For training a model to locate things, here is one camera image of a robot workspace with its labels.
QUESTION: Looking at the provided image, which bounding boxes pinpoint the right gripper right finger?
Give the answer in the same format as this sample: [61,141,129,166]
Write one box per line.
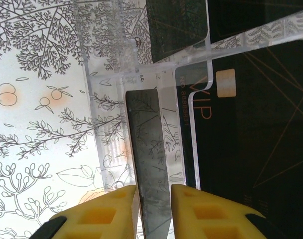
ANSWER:
[171,184,291,239]

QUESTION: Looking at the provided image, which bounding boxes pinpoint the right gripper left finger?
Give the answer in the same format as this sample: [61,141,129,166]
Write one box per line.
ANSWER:
[34,185,138,239]

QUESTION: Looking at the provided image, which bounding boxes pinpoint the clear acrylic card stand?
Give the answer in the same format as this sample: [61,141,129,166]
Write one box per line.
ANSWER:
[73,0,303,199]

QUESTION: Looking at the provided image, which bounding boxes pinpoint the floral patterned table cover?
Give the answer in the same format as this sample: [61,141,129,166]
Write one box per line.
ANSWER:
[0,0,152,239]

